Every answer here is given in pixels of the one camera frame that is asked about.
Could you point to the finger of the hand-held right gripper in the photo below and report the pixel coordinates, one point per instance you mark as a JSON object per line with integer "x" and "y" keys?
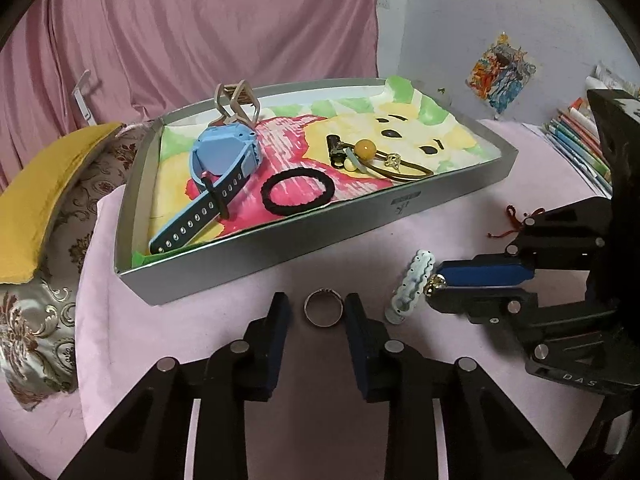
{"x": 565, "y": 235}
{"x": 485, "y": 272}

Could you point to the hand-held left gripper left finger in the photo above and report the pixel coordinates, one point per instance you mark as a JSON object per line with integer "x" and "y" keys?
{"x": 277, "y": 345}

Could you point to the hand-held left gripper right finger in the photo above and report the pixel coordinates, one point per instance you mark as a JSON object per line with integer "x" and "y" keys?
{"x": 361, "y": 350}

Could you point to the grey shallow box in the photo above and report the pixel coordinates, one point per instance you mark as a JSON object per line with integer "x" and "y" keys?
{"x": 310, "y": 245}

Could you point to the blue wrist watch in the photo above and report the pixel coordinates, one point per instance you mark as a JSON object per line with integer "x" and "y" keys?
{"x": 227, "y": 152}

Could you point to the beige hair clip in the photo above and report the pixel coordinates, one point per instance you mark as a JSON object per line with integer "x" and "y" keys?
{"x": 247, "y": 105}

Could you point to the pink bedsheet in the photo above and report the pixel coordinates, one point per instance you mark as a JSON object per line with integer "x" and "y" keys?
{"x": 200, "y": 320}

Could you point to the stack of books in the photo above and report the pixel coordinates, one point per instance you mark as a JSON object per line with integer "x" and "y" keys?
{"x": 575, "y": 135}

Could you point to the colourful painted paper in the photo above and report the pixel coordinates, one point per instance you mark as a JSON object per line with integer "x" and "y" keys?
{"x": 300, "y": 145}

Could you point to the floral patterned pillow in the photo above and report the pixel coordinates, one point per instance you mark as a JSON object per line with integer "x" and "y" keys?
{"x": 45, "y": 320}

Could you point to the yellow pillow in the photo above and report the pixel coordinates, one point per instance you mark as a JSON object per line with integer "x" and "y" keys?
{"x": 40, "y": 200}

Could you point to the pink curtain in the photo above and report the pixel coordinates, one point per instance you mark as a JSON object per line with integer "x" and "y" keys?
{"x": 200, "y": 35}

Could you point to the colourful figure wall sticker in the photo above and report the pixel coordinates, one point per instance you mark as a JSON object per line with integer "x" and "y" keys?
{"x": 502, "y": 77}

